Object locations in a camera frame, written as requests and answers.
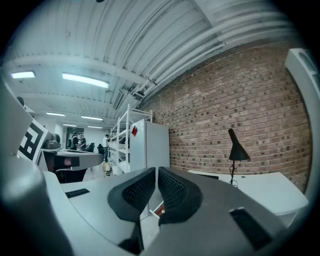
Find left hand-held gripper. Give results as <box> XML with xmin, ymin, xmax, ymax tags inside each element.
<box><xmin>0</xmin><ymin>77</ymin><xmax>105</xmax><ymax>185</ymax></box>

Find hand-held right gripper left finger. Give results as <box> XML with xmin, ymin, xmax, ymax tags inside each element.
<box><xmin>42</xmin><ymin>166</ymin><xmax>157</xmax><ymax>256</ymax></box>

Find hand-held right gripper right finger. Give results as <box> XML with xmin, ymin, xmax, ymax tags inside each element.
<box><xmin>139</xmin><ymin>166</ymin><xmax>288</xmax><ymax>256</ymax></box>

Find small white floor container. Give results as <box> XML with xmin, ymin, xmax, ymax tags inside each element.
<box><xmin>101</xmin><ymin>161</ymin><xmax>112</xmax><ymax>178</ymax></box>

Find white metal shelving rack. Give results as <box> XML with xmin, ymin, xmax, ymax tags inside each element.
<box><xmin>109</xmin><ymin>103</ymin><xmax>153</xmax><ymax>176</ymax></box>

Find black keyboard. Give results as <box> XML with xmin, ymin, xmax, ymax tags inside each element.
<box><xmin>196</xmin><ymin>173</ymin><xmax>220</xmax><ymax>180</ymax></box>

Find white desk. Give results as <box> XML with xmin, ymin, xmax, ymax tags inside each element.
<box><xmin>187</xmin><ymin>169</ymin><xmax>310</xmax><ymax>216</ymax></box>

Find white tall cabinet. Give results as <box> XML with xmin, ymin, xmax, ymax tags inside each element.
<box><xmin>129</xmin><ymin>118</ymin><xmax>171</xmax><ymax>173</ymax></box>

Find ceiling air vent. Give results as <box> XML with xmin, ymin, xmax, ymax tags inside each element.
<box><xmin>112</xmin><ymin>89</ymin><xmax>124</xmax><ymax>111</ymax></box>

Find black desk lamp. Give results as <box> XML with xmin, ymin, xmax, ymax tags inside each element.
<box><xmin>227</xmin><ymin>128</ymin><xmax>251</xmax><ymax>187</ymax></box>

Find long ceiling light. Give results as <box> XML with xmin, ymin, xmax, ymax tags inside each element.
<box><xmin>61</xmin><ymin>71</ymin><xmax>110</xmax><ymax>89</ymax></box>

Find short ceiling light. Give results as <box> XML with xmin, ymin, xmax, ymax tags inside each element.
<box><xmin>10</xmin><ymin>70</ymin><xmax>36</xmax><ymax>80</ymax></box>

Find white curved fixture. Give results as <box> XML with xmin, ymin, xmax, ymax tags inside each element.
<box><xmin>284</xmin><ymin>48</ymin><xmax>320</xmax><ymax>197</ymax></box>

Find white ceiling pipes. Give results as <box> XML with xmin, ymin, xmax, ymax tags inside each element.
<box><xmin>132</xmin><ymin>13</ymin><xmax>297</xmax><ymax>99</ymax></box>

